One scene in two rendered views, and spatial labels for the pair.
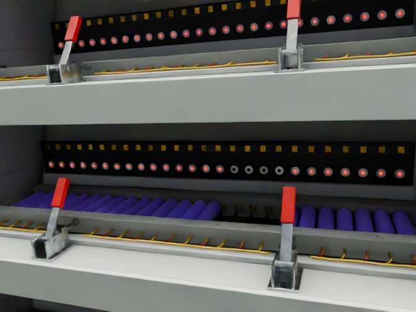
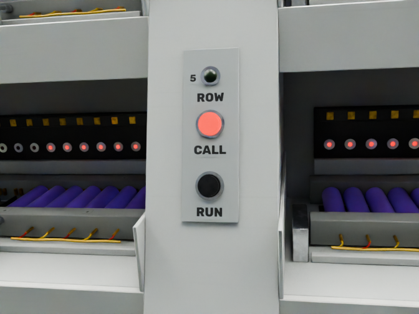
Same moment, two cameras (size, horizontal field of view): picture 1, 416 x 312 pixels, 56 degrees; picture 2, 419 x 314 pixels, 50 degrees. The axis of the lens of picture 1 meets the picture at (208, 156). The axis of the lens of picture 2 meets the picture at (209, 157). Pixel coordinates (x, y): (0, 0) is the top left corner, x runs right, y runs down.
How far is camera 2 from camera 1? 0.22 m
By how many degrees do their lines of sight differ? 9
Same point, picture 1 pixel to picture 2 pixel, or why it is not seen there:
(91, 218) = not seen: outside the picture
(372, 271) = (66, 248)
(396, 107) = (69, 66)
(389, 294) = (65, 271)
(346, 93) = (19, 52)
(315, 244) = (24, 225)
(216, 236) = not seen: outside the picture
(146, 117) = not seen: outside the picture
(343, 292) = (17, 273)
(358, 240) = (64, 217)
